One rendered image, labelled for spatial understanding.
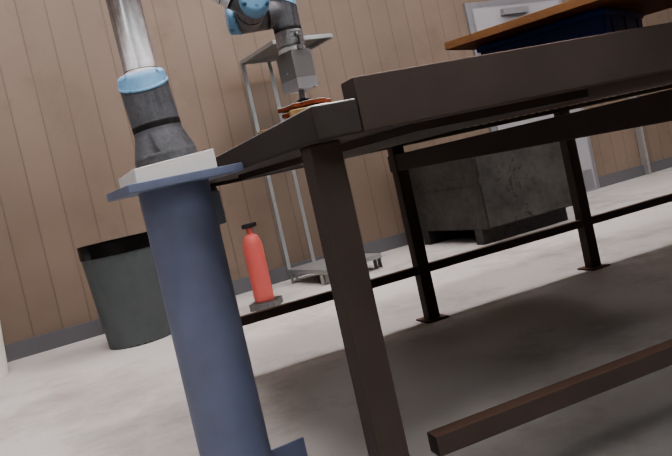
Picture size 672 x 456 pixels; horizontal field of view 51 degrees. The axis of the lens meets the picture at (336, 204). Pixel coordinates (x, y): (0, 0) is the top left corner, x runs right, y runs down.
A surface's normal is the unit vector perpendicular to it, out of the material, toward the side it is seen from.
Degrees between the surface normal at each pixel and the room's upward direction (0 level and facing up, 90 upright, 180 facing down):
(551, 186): 90
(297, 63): 90
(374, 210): 90
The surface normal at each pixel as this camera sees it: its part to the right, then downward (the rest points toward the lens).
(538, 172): 0.41, -0.05
